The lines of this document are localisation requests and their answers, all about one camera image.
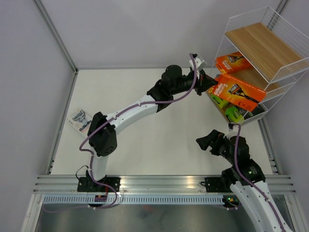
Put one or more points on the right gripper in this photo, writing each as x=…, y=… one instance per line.
x=216, y=137

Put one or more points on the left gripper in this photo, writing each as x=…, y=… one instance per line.
x=203, y=82

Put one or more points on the black green razor box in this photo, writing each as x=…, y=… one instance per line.
x=219, y=102
x=238, y=114

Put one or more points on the orange razor box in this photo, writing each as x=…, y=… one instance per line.
x=232, y=63
x=237, y=92

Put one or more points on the white Gillette razor pack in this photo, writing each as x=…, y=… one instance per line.
x=80, y=120

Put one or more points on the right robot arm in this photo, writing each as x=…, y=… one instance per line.
x=245, y=179

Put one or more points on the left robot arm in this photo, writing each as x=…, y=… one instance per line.
x=101, y=138

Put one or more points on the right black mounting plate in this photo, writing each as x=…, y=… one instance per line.
x=214, y=185

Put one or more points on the black mounting plate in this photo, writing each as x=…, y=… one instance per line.
x=214, y=185
x=86, y=184

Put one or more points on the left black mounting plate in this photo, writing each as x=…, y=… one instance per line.
x=86, y=184

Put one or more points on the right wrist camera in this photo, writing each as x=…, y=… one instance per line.
x=233, y=126

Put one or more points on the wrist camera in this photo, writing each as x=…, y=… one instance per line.
x=233, y=126
x=198, y=61

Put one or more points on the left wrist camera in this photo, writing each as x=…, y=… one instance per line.
x=198, y=61

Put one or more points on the white wire wooden shelf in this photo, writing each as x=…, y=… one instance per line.
x=277, y=51

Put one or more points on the aluminium corner frame post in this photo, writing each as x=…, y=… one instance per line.
x=51, y=27

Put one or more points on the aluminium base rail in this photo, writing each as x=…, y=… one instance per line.
x=154, y=185

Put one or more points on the white slotted cable duct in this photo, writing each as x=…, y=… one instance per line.
x=137, y=199

